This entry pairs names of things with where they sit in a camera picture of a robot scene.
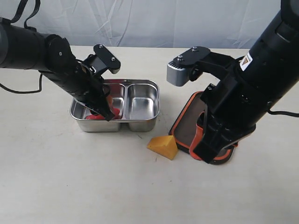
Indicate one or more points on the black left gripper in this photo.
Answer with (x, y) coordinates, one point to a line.
(80, 84)

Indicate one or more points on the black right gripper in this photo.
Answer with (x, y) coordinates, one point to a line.
(235, 105)

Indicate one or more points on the steel two-compartment lunch box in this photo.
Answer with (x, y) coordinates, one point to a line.
(138, 101)

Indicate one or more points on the yellow cheese wedge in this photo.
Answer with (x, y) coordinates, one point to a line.
(164, 145)

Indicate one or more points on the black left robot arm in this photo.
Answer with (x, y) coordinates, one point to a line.
(51, 55)

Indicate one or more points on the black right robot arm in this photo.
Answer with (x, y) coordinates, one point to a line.
(279, 43)

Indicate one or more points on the white backdrop cloth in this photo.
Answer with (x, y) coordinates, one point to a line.
(230, 24)

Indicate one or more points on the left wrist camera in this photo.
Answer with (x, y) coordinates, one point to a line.
(102, 60)

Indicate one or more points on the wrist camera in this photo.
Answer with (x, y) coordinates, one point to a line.
(102, 60)
(191, 64)

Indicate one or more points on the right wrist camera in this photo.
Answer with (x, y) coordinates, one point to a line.
(191, 64)

